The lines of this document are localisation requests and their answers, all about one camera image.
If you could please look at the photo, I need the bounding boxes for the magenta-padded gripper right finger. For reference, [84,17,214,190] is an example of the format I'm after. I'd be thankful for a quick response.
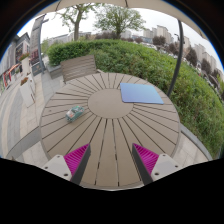
[131,143,183,186]

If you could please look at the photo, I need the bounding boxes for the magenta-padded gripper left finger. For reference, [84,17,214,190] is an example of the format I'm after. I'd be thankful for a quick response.
[41,143,92,186]

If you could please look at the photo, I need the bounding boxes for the transparent green computer mouse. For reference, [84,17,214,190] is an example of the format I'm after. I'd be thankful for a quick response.
[65,105,86,122]

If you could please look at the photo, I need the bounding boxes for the blue mouse pad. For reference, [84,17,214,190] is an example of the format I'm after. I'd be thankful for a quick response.
[119,82,165,105]

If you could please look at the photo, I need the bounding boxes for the white planter with flowers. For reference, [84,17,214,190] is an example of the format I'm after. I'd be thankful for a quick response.
[19,77,37,108]
[19,53,33,78]

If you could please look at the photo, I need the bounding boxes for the brown slatted wooden chair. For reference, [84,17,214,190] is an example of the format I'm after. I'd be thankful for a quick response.
[60,54,104,84]

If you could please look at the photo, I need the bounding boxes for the black curved parasol pole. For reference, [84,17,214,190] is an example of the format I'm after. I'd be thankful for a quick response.
[166,19,185,98]

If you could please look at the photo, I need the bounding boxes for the grey shopfront building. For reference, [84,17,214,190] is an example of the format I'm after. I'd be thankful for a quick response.
[0,32,31,96]

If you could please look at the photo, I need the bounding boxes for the group of high-rise buildings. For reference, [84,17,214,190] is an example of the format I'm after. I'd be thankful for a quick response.
[119,24,221,78]

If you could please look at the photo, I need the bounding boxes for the tall grey sign pylon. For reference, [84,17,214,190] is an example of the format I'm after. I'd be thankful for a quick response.
[29,13,50,76]

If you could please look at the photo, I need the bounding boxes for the sparse-leaved tree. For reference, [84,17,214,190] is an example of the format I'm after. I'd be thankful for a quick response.
[56,3,101,42]

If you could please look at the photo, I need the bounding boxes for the bushy round tree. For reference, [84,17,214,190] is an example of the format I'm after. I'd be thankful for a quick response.
[94,4,146,40]

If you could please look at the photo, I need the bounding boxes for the beige parasol canopy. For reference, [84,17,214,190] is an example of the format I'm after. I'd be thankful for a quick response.
[34,0,209,41]

